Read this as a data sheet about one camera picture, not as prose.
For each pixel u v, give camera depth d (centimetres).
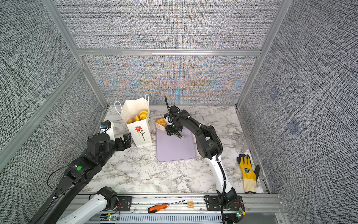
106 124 61
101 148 50
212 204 73
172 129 89
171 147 94
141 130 83
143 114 86
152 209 70
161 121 104
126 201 74
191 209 73
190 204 73
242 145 95
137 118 88
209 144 61
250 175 81
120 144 61
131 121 88
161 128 99
